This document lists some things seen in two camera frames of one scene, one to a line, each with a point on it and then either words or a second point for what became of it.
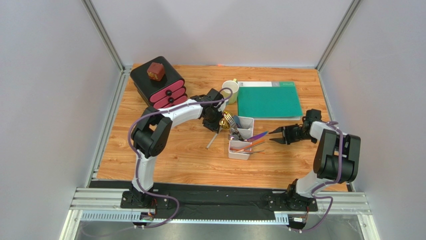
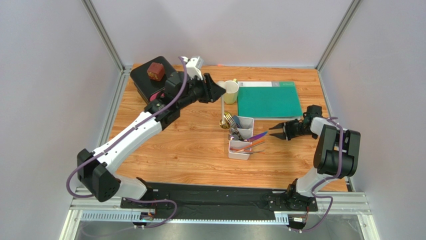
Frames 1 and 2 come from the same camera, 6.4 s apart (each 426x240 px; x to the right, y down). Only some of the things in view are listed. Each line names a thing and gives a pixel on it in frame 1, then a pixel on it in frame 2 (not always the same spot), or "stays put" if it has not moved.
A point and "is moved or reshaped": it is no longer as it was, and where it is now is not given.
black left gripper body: (212, 121) -> (198, 92)
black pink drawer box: (170, 89) stays put
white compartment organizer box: (239, 149) stays put
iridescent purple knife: (255, 137) stays put
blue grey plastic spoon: (236, 119) stays put
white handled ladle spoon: (213, 139) is moved or reshaped
